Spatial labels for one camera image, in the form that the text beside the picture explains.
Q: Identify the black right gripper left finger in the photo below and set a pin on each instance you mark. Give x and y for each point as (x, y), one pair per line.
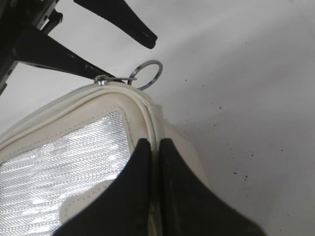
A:
(123, 208)

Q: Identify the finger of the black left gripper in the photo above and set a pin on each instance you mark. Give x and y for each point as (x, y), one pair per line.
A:
(122, 16)

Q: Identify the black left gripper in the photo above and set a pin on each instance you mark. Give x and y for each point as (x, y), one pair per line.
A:
(20, 24)

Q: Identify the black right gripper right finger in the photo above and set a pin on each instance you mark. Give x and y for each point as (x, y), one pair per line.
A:
(188, 207)

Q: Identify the cream zippered bag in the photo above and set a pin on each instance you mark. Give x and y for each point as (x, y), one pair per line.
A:
(58, 159)

